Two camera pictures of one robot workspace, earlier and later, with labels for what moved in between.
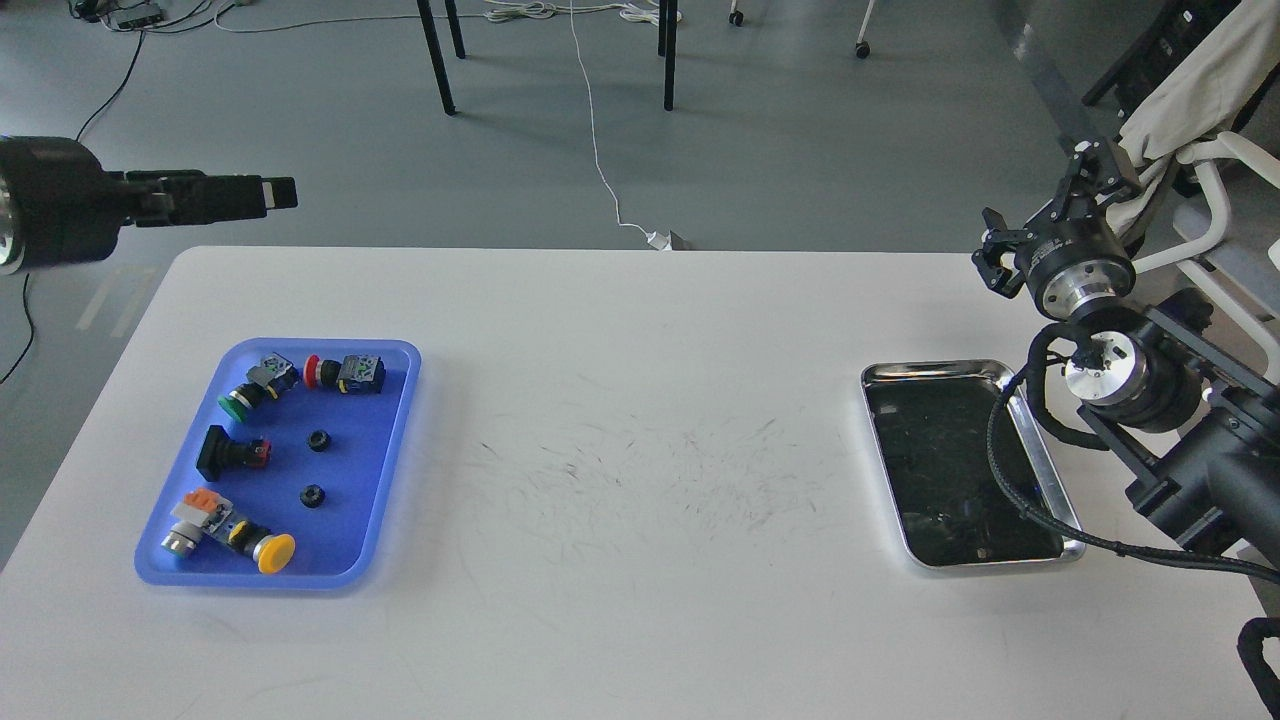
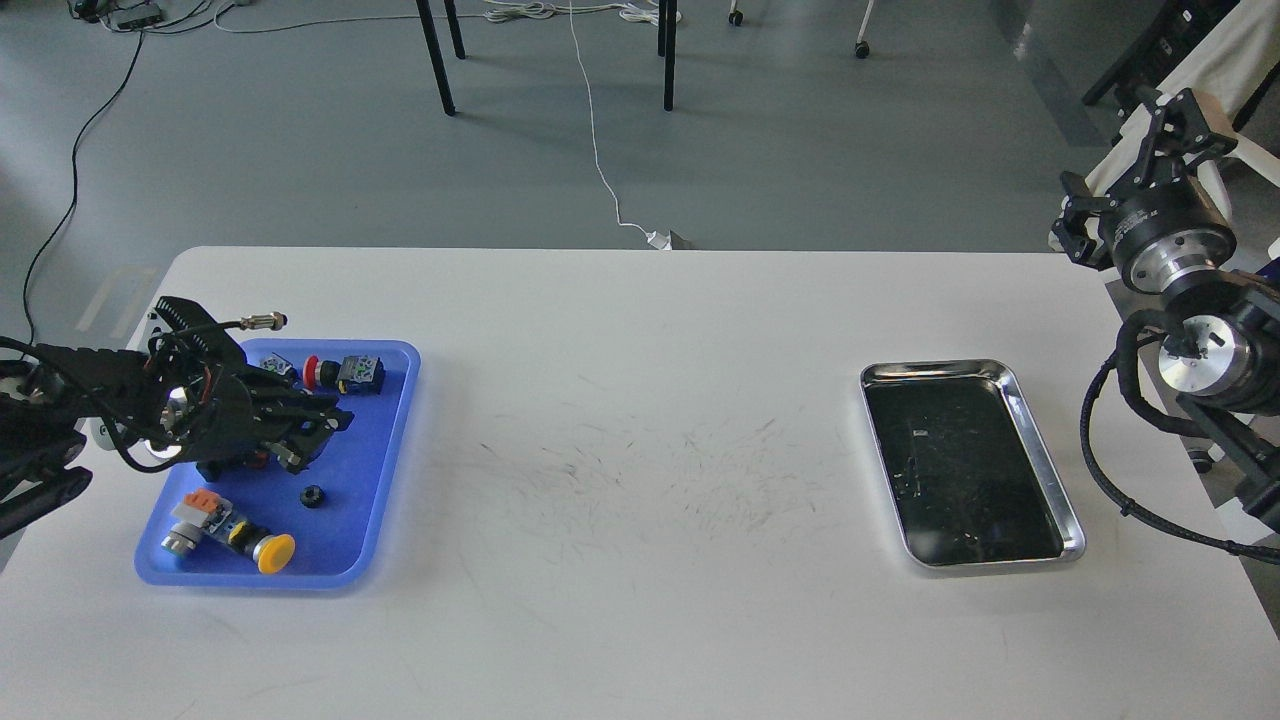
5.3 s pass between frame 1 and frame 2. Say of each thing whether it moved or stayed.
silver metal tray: stayed
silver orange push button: stayed
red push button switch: stayed
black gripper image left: moved
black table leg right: stayed
